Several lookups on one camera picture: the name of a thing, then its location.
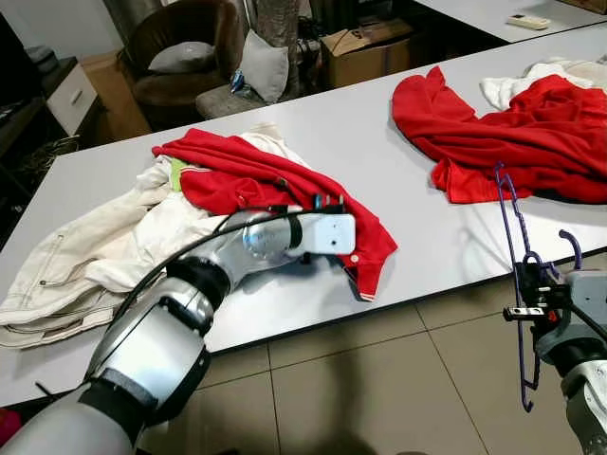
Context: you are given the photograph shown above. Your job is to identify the large white table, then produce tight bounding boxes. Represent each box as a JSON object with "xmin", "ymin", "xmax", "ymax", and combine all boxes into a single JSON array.
[{"xmin": 0, "ymin": 24, "xmax": 607, "ymax": 409}]

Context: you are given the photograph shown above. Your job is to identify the cream jacket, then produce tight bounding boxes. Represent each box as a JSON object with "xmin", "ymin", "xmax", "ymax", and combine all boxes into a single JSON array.
[{"xmin": 0, "ymin": 121, "xmax": 319, "ymax": 352}]

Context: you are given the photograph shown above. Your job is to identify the red shirt with striped collar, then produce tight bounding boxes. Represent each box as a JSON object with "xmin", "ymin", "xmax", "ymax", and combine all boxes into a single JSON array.
[{"xmin": 152, "ymin": 127, "xmax": 399, "ymax": 303}]

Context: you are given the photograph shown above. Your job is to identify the brown leather armchair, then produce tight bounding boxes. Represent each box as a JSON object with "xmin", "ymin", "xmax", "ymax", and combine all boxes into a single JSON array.
[{"xmin": 125, "ymin": 0, "xmax": 246, "ymax": 107}]

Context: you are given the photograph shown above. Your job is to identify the white drawer cabinet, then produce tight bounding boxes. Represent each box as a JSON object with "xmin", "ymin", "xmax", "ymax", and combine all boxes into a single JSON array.
[{"xmin": 43, "ymin": 57, "xmax": 101, "ymax": 136}]

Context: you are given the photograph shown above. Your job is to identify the grey seat cushion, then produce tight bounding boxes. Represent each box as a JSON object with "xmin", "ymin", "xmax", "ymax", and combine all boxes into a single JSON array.
[{"xmin": 148, "ymin": 40, "xmax": 218, "ymax": 76}]

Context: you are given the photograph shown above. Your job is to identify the small white table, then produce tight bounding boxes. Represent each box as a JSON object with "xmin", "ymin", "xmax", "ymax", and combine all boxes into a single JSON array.
[{"xmin": 414, "ymin": 0, "xmax": 607, "ymax": 45}]

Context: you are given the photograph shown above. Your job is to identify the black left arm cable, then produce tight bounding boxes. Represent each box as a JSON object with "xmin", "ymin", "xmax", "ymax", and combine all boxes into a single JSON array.
[{"xmin": 121, "ymin": 210, "xmax": 290, "ymax": 319}]

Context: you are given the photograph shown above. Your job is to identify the grey square pillow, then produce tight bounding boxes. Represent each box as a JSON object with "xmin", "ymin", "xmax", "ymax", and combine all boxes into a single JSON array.
[{"xmin": 237, "ymin": 28, "xmax": 291, "ymax": 104}]

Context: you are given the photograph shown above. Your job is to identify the purple clothes hanger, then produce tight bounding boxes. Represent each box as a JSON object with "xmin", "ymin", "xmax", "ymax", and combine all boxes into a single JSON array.
[{"xmin": 492, "ymin": 162, "xmax": 584, "ymax": 414}]

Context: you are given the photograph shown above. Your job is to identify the white remote control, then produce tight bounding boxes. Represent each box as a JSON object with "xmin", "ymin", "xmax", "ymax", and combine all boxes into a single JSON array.
[{"xmin": 505, "ymin": 13, "xmax": 552, "ymax": 31}]

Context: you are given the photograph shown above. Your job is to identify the brown cardboard box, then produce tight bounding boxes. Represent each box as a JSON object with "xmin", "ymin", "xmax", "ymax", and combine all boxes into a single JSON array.
[{"xmin": 320, "ymin": 19, "xmax": 415, "ymax": 89}]

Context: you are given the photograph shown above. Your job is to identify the white garment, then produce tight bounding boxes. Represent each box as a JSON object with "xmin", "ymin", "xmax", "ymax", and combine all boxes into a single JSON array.
[{"xmin": 479, "ymin": 57, "xmax": 607, "ymax": 111}]

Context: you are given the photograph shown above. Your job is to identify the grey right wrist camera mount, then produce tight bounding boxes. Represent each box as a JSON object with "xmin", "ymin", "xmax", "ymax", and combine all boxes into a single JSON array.
[{"xmin": 566, "ymin": 270, "xmax": 607, "ymax": 335}]

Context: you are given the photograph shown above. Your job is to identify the plain red shirt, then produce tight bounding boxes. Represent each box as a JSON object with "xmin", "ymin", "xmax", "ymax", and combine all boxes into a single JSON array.
[{"xmin": 391, "ymin": 65, "xmax": 607, "ymax": 206}]

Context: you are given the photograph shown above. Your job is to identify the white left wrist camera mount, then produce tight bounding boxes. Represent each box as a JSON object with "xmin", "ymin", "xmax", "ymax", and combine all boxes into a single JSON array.
[{"xmin": 302, "ymin": 212, "xmax": 358, "ymax": 257}]

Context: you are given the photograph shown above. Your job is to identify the lime green cloth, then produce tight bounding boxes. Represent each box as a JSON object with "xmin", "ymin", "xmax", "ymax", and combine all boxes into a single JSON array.
[{"xmin": 168, "ymin": 156, "xmax": 187, "ymax": 192}]

